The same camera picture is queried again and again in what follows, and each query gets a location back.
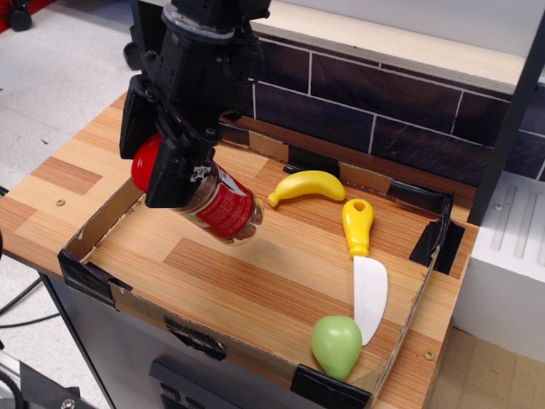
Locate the yellow toy banana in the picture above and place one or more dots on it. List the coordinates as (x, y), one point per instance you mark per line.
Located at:
(308, 182)

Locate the green toy pear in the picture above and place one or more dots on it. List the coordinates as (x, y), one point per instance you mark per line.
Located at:
(336, 343)

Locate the white ribbed appliance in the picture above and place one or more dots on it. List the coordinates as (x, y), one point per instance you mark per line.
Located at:
(502, 296)

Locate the red-lidded spice bottle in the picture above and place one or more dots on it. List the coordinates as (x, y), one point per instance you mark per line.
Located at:
(220, 205)

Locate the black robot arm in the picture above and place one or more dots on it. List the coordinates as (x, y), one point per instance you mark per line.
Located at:
(190, 16)

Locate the dark brick backsplash panel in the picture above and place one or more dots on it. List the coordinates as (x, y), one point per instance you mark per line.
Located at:
(410, 101)

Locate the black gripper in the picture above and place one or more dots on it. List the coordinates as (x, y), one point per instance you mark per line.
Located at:
(187, 81)

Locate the black office chair wheel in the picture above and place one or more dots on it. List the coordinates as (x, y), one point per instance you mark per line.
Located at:
(132, 50)

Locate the black bracket with bolt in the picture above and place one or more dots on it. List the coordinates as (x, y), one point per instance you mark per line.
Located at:
(23, 387)

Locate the black control panel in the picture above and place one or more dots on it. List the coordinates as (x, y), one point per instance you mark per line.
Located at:
(177, 391)

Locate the yellow-handled white toy knife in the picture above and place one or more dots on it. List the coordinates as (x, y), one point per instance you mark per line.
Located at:
(370, 280)

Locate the cardboard fence with black tape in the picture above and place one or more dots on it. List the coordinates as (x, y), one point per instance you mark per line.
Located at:
(145, 285)

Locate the black shelf post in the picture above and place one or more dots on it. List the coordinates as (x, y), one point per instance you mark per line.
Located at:
(507, 134)

